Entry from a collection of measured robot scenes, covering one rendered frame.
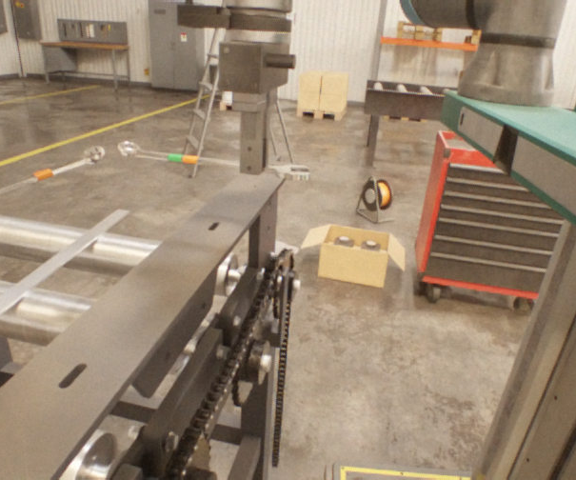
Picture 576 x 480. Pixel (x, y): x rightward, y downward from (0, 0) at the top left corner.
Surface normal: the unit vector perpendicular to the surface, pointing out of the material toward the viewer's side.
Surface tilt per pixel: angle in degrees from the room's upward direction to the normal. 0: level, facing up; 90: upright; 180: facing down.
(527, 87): 72
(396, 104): 90
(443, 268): 90
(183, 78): 90
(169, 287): 0
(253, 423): 90
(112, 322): 0
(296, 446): 0
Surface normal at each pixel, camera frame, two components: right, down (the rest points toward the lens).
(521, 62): -0.17, 0.11
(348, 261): -0.25, 0.40
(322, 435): 0.06, -0.90
